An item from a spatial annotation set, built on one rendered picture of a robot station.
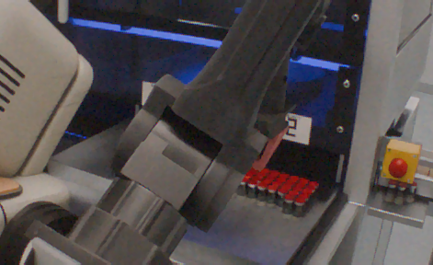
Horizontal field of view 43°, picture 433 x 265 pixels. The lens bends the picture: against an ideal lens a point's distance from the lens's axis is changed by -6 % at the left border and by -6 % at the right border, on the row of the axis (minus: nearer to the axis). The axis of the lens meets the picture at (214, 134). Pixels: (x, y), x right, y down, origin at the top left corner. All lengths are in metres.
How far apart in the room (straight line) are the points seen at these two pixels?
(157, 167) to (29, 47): 0.15
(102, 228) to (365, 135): 0.87
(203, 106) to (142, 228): 0.11
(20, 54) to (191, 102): 0.15
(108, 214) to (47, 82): 0.14
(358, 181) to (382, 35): 0.32
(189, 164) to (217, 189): 0.03
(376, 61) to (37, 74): 0.82
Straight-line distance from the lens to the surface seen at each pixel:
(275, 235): 1.11
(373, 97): 1.20
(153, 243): 0.43
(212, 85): 0.45
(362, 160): 1.24
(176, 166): 0.45
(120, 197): 0.44
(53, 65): 0.50
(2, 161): 0.50
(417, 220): 1.27
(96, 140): 1.44
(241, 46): 0.44
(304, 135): 1.26
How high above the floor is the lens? 1.45
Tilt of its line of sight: 21 degrees down
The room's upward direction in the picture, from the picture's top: 4 degrees clockwise
